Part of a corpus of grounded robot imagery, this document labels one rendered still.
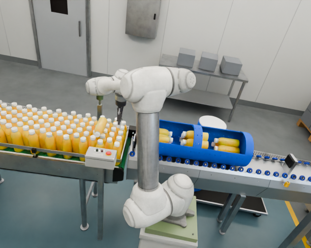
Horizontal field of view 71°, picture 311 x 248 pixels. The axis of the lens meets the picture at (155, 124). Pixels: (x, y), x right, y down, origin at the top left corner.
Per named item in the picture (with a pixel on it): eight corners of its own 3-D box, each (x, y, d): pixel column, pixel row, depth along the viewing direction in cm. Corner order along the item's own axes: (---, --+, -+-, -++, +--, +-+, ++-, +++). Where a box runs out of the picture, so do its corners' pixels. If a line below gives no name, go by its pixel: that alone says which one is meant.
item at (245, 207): (262, 221, 255) (268, 214, 247) (136, 196, 258) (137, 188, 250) (251, 187, 299) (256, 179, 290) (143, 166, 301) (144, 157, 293)
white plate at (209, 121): (213, 133, 204) (212, 134, 205) (232, 127, 219) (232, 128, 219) (193, 118, 222) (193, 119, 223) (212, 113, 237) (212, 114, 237)
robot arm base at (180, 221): (193, 230, 121) (196, 225, 118) (154, 220, 122) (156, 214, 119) (193, 202, 137) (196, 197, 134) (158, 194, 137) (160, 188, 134)
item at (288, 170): (289, 174, 188) (298, 162, 180) (284, 174, 188) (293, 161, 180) (284, 167, 197) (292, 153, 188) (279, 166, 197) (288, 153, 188)
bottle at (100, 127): (97, 118, 178) (90, 132, 162) (104, 115, 176) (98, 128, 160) (102, 125, 181) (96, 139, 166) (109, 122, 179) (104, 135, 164)
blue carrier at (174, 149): (245, 174, 175) (258, 143, 163) (137, 158, 171) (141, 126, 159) (234, 154, 201) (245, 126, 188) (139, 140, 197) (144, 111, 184)
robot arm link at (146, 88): (172, 222, 112) (135, 243, 100) (154, 204, 124) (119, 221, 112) (178, 66, 87) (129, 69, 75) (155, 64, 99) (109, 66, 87)
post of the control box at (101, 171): (101, 240, 211) (103, 165, 156) (97, 239, 211) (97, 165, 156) (102, 236, 214) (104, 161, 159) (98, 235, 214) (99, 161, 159)
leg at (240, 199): (225, 235, 234) (246, 198, 200) (219, 234, 234) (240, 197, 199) (223, 230, 239) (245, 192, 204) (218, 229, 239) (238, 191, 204)
